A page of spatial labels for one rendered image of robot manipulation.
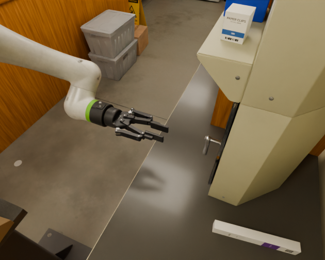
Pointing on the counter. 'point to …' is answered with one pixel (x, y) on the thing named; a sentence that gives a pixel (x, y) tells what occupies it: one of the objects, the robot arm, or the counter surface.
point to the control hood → (231, 58)
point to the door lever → (209, 143)
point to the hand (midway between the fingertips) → (157, 131)
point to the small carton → (237, 23)
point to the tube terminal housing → (281, 101)
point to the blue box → (259, 15)
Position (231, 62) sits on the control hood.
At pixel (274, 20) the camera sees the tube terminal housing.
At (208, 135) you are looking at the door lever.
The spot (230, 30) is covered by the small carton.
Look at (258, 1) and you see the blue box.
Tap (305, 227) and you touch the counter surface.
